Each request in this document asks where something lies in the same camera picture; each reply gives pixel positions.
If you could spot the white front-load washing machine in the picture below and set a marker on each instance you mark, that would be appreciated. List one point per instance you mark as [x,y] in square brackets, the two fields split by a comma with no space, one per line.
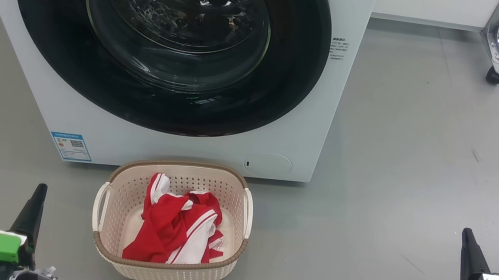
[358,6]

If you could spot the white cabinet panel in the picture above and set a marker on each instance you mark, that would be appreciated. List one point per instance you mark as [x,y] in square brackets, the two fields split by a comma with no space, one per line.
[429,5]

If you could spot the dark grey glass washer door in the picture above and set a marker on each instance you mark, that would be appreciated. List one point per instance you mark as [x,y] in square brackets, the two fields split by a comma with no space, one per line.
[43,39]

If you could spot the blue energy label sticker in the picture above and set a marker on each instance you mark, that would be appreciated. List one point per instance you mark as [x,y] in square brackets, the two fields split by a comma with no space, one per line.
[71,146]

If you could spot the beige perforated laundry basket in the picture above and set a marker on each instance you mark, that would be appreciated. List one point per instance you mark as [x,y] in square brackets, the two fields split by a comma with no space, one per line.
[115,214]

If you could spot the red and white garment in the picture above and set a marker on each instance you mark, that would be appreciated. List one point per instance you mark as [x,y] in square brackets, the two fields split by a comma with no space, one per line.
[163,232]

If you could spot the black caster wheel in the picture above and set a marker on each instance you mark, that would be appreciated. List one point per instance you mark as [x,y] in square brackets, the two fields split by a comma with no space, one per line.
[495,75]

